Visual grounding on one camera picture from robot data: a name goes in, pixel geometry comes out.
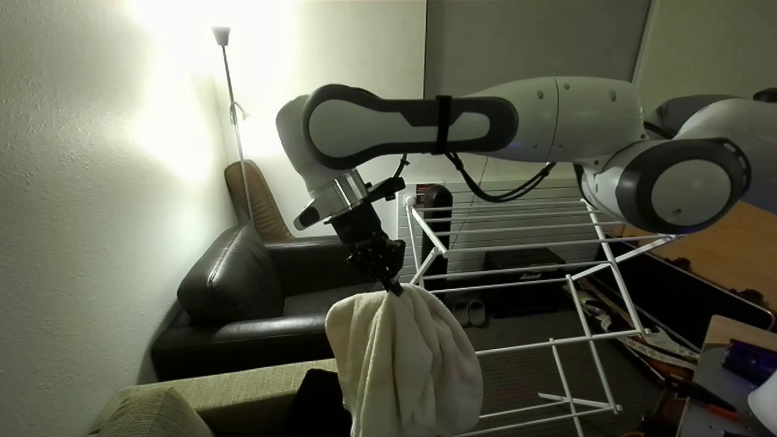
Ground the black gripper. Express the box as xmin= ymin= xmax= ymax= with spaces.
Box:
xmin=325 ymin=196 xmax=409 ymax=298

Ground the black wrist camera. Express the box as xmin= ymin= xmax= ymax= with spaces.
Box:
xmin=355 ymin=175 xmax=409 ymax=207

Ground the white rounded object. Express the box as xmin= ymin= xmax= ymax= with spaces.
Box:
xmin=745 ymin=369 xmax=777 ymax=437

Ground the black rectangular case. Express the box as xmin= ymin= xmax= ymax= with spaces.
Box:
xmin=483 ymin=248 xmax=569 ymax=321

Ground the white floor lamp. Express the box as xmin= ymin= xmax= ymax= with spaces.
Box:
xmin=211 ymin=23 xmax=257 ymax=233

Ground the orange wooden bed board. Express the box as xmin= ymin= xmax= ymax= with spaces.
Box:
xmin=645 ymin=202 xmax=777 ymax=311

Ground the olive green fabric couch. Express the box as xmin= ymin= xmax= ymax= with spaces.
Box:
xmin=87 ymin=360 xmax=342 ymax=437

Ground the black leather armchair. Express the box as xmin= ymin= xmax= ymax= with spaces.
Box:
xmin=148 ymin=222 xmax=392 ymax=384

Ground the white terry towel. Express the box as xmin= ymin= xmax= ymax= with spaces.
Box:
xmin=324 ymin=283 xmax=486 ymax=437

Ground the grey shoe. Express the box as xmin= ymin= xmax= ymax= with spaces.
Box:
xmin=449 ymin=294 xmax=474 ymax=330
xmin=468 ymin=294 xmax=492 ymax=330

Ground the black rounded object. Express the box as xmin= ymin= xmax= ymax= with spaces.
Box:
xmin=413 ymin=181 xmax=452 ymax=207

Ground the blue purple item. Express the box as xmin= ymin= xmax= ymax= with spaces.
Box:
xmin=722 ymin=338 xmax=777 ymax=386

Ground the white papers pile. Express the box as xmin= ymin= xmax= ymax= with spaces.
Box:
xmin=580 ymin=288 xmax=707 ymax=390

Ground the black flat panel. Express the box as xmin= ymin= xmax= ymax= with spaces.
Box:
xmin=592 ymin=255 xmax=777 ymax=349

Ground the brown cardboard box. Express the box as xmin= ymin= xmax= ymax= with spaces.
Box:
xmin=675 ymin=312 xmax=777 ymax=437

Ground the white metal drying rack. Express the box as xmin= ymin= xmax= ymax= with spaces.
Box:
xmin=399 ymin=193 xmax=688 ymax=437

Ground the wall-mounted dark screen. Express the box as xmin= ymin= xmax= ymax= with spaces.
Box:
xmin=423 ymin=0 xmax=653 ymax=83

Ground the grey pillow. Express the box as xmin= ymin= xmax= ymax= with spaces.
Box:
xmin=655 ymin=91 xmax=732 ymax=133

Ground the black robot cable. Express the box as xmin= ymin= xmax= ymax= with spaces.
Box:
xmin=440 ymin=147 xmax=560 ymax=204

